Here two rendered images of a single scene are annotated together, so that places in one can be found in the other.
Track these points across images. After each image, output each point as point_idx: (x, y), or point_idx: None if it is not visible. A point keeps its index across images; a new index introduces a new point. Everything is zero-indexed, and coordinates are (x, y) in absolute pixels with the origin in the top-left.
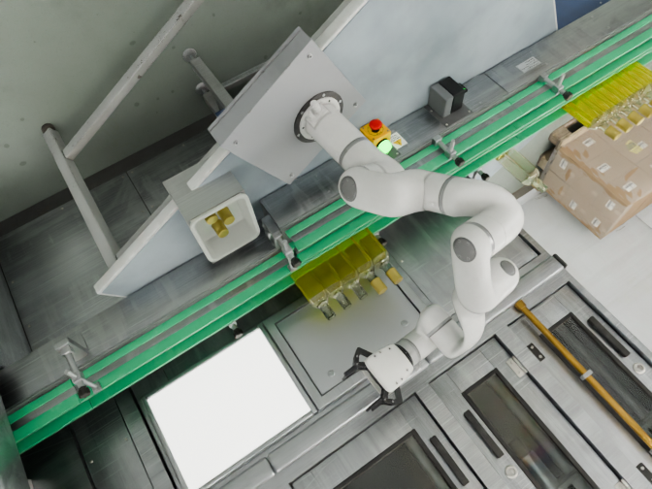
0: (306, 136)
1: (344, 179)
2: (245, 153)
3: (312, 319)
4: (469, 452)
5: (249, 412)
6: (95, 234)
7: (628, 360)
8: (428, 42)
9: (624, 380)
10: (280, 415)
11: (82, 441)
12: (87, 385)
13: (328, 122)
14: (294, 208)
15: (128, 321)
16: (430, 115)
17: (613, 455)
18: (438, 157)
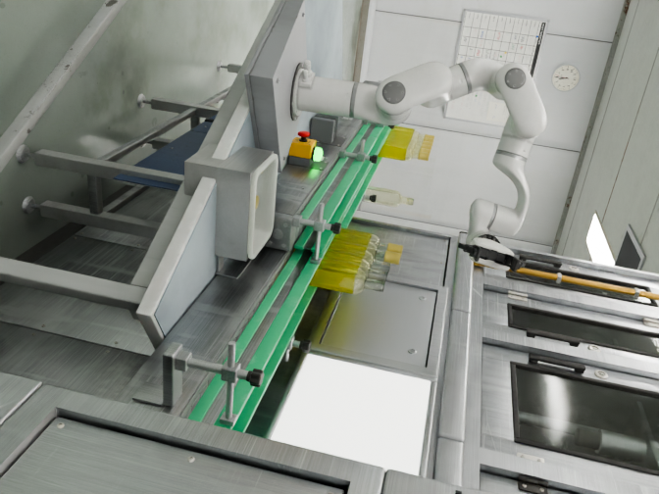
0: (295, 107)
1: (386, 86)
2: (277, 102)
3: (348, 327)
4: (561, 349)
5: (382, 413)
6: (75, 282)
7: (564, 268)
8: (313, 67)
9: (576, 277)
10: (412, 398)
11: None
12: (230, 400)
13: (322, 79)
14: (287, 202)
15: (198, 349)
16: (320, 144)
17: (624, 308)
18: (354, 162)
